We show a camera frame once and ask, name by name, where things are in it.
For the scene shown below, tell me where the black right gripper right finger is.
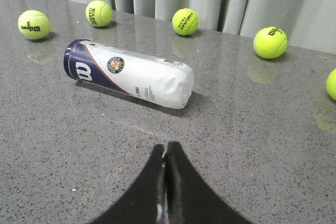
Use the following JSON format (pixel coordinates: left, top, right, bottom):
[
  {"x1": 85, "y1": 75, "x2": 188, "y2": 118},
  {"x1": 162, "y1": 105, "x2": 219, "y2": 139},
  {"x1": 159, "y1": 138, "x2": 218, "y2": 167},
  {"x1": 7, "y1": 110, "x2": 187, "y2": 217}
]
[{"x1": 166, "y1": 142, "x2": 250, "y2": 223}]

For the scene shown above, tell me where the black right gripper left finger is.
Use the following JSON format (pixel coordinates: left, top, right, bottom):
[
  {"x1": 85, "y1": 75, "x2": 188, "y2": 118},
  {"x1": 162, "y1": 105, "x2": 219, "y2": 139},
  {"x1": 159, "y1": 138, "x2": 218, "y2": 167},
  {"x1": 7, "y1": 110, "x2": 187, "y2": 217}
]
[{"x1": 91, "y1": 144, "x2": 165, "y2": 223}]

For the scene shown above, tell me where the white blue tennis ball can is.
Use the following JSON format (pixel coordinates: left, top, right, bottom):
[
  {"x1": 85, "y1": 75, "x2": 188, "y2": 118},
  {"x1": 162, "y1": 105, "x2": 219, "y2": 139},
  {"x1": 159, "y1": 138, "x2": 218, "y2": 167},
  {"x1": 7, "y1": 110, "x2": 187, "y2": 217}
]
[{"x1": 64, "y1": 39, "x2": 194, "y2": 109}]

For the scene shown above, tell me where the Wilson 1 tennis ball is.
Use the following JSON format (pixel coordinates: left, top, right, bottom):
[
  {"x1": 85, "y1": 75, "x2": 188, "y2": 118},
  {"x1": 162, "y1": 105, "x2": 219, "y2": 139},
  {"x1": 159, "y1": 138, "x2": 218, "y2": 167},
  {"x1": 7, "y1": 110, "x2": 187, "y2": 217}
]
[{"x1": 253, "y1": 27, "x2": 288, "y2": 59}]

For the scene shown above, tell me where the Head Team tennis ball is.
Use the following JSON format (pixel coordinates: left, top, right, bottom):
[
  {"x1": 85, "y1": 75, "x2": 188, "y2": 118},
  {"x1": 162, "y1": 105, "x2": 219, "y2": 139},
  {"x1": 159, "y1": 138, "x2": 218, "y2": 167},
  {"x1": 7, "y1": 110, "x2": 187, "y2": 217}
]
[{"x1": 172, "y1": 8, "x2": 198, "y2": 36}]

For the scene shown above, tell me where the plain yellow tennis ball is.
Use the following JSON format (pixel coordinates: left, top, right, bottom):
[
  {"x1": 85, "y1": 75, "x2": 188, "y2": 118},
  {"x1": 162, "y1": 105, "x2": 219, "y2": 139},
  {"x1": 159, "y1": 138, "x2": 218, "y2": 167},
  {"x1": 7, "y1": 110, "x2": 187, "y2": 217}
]
[{"x1": 326, "y1": 69, "x2": 336, "y2": 100}]

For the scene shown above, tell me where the Roland Garros tennis ball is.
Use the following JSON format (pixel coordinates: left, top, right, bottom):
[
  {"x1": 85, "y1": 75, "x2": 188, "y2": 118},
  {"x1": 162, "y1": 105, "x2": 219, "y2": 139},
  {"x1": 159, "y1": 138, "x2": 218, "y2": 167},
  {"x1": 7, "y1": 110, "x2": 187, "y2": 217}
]
[{"x1": 86, "y1": 0, "x2": 113, "y2": 27}]

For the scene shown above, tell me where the Wilson 3 tennis ball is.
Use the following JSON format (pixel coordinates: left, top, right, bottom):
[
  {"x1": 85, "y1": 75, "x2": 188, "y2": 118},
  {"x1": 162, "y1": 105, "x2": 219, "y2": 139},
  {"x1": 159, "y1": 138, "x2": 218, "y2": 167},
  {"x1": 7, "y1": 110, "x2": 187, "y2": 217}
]
[{"x1": 18, "y1": 10, "x2": 51, "y2": 40}]

